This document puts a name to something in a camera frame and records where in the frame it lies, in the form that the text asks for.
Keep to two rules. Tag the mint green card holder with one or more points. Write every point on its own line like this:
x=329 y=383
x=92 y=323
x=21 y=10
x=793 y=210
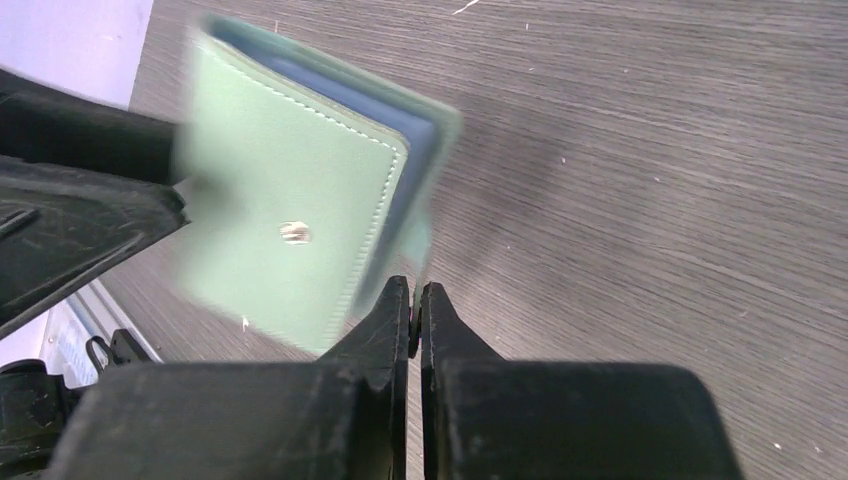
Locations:
x=308 y=177

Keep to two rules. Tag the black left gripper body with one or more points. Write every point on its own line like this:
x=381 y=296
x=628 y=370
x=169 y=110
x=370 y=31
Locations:
x=61 y=228

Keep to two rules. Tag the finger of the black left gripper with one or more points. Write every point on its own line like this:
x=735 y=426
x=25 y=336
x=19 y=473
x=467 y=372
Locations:
x=42 y=125

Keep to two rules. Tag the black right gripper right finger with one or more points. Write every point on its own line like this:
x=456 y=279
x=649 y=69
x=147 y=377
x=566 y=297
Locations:
x=487 y=417

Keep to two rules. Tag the aluminium frame rail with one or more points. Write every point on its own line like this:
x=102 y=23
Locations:
x=91 y=311

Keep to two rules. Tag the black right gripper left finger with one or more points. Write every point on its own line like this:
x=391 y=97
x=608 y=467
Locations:
x=342 y=416

